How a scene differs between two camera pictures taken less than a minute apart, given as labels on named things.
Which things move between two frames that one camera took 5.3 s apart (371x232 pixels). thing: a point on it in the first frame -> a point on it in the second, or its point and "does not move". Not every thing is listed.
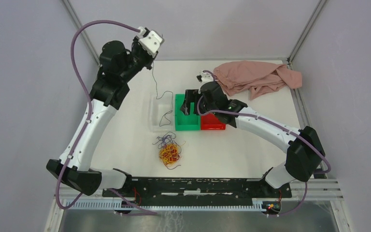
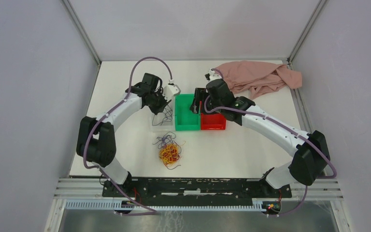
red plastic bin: x=209 y=121 does not move
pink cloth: x=258 y=78 does not move
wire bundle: x=170 y=151 does not move
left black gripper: x=137 y=45 -> x=164 y=103
